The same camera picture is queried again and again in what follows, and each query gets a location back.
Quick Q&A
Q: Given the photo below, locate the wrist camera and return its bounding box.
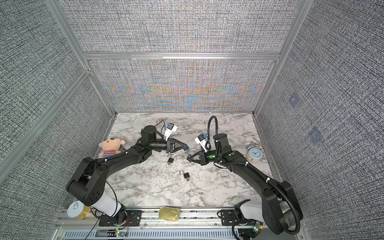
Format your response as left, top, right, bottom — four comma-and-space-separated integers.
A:
164, 123, 178, 141
195, 134, 211, 153

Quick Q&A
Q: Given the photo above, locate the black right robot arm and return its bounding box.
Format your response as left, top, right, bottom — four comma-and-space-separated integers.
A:
187, 134, 304, 235

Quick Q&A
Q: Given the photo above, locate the aluminium front rail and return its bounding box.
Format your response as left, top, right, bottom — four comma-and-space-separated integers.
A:
55, 207, 307, 230

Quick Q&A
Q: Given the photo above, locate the light blue alarm clock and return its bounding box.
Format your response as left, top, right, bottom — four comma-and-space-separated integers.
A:
246, 147, 263, 163

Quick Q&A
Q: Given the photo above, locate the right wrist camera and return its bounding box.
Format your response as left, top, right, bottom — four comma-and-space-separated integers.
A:
195, 134, 211, 153

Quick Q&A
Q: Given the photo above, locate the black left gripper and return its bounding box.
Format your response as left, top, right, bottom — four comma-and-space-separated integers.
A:
149, 138, 186, 155

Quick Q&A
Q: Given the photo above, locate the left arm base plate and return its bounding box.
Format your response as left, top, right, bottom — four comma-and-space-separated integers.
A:
99, 210, 143, 228

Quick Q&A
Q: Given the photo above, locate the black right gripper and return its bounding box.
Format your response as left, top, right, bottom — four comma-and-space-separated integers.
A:
189, 149, 223, 166

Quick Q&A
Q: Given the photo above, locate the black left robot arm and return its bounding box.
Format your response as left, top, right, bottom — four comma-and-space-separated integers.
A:
66, 125, 189, 227

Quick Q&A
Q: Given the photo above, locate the black padlock open shackle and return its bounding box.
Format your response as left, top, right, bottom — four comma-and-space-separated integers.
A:
179, 170, 191, 181

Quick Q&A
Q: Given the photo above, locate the plush doll toy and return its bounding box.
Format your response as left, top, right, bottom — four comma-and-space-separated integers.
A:
99, 138, 126, 158

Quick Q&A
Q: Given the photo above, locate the gold sardine tin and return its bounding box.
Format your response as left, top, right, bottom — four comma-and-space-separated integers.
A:
159, 207, 181, 222

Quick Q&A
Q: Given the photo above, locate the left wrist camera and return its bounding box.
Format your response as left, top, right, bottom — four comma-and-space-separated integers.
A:
164, 123, 178, 141

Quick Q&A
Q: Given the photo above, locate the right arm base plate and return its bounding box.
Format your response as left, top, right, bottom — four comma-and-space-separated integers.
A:
217, 209, 246, 226

